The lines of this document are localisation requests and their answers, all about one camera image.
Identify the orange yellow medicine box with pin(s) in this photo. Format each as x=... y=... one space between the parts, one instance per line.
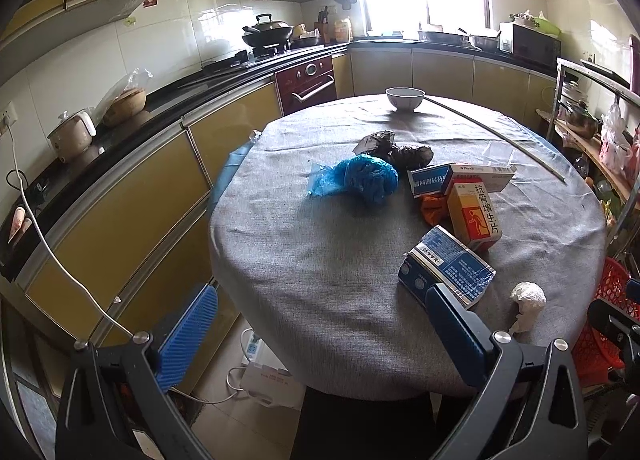
x=473 y=216

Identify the blue plastic bag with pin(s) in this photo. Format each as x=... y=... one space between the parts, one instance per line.
x=368 y=178

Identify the white red box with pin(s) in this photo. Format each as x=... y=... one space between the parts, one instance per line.
x=494 y=178

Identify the long thin wooden stick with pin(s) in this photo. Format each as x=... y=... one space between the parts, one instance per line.
x=543 y=164

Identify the orange plastic bag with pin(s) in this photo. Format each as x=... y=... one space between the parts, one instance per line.
x=434 y=208

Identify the blue white medicine box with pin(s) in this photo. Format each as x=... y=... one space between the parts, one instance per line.
x=428 y=181

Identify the white ceramic bowl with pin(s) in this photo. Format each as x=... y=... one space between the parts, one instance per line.
x=405 y=99

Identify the white rice cooker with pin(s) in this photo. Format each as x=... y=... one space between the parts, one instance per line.
x=73 y=134

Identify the steel pot on rack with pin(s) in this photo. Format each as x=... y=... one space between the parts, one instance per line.
x=577 y=117

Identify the blue silver toothpaste box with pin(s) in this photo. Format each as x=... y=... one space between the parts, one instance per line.
x=440 y=258

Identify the grey tablecloth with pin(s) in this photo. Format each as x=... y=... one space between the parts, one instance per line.
x=316 y=278

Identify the black microwave oven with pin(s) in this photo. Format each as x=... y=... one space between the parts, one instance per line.
x=529 y=44

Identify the metal basin on counter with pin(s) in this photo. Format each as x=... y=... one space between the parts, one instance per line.
x=439 y=37

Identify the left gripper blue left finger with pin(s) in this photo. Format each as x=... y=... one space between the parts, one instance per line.
x=179 y=335

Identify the black wok with lid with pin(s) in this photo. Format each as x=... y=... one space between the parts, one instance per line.
x=267 y=32

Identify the red plastic basket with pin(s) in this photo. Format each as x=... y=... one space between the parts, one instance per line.
x=591 y=366

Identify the brown clay pot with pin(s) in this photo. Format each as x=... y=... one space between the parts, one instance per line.
x=128 y=105

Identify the white power strip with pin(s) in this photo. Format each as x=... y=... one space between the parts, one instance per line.
x=250 y=345

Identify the white tissue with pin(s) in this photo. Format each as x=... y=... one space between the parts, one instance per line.
x=531 y=301

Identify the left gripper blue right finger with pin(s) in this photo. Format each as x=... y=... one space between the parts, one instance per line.
x=463 y=334

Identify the knife block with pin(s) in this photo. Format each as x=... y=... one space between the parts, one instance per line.
x=322 y=25

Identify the pink plastic bag on rack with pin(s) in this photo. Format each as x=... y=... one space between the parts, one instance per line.
x=614 y=149

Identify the dark red built-in oven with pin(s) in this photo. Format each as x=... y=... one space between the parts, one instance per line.
x=306 y=85

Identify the metal storage rack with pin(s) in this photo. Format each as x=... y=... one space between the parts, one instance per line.
x=626 y=228

